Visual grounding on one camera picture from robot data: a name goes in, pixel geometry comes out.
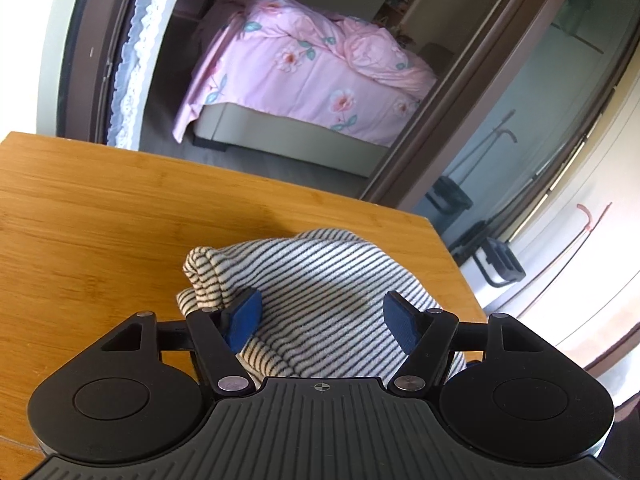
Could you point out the glass sliding door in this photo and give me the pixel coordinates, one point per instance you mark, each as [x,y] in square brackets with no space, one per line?
[505,125]

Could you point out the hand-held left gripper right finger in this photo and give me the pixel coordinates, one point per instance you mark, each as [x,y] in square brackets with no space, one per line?
[400,322]

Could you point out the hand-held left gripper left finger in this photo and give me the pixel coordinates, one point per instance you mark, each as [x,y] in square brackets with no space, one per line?
[242,322]

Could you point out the grey bed base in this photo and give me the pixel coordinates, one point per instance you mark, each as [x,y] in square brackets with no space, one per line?
[290,140]

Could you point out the black white striped garment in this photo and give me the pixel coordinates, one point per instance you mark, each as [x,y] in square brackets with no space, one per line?
[320,290]

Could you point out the pink hooked pole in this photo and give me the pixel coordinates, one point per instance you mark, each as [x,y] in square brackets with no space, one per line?
[592,215]

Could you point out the white lace curtain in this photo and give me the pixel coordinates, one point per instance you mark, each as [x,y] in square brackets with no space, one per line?
[137,55]

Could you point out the pink floral blanket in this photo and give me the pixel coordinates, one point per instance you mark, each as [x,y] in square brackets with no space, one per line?
[300,65]

